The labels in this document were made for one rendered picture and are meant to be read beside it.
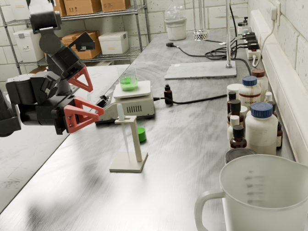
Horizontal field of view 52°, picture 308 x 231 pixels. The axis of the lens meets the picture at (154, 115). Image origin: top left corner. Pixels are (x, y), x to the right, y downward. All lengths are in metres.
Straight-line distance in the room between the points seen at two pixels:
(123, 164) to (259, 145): 0.33
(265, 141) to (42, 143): 0.64
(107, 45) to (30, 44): 0.81
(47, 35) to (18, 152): 0.35
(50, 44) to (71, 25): 2.89
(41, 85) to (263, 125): 0.51
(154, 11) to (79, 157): 2.74
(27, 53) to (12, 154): 2.71
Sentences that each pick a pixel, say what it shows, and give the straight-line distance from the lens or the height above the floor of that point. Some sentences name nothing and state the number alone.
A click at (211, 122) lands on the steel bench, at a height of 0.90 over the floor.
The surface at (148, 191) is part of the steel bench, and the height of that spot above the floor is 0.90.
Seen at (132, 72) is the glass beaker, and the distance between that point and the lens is 1.01.
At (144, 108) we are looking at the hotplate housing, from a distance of 1.01.
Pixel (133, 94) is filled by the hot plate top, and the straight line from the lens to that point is 1.00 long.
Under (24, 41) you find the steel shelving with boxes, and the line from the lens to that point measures 3.63.
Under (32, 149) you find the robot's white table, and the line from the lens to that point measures 1.00.
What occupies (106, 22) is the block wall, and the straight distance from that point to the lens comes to 3.64.
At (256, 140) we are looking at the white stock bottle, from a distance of 0.76.
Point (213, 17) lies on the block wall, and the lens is 3.42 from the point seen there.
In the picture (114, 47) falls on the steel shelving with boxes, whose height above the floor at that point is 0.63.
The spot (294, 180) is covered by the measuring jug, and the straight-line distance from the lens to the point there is 0.55.
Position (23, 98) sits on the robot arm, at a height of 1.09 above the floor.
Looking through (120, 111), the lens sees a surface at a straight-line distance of 0.74.
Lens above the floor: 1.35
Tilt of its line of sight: 25 degrees down
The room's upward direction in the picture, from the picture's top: 8 degrees counter-clockwise
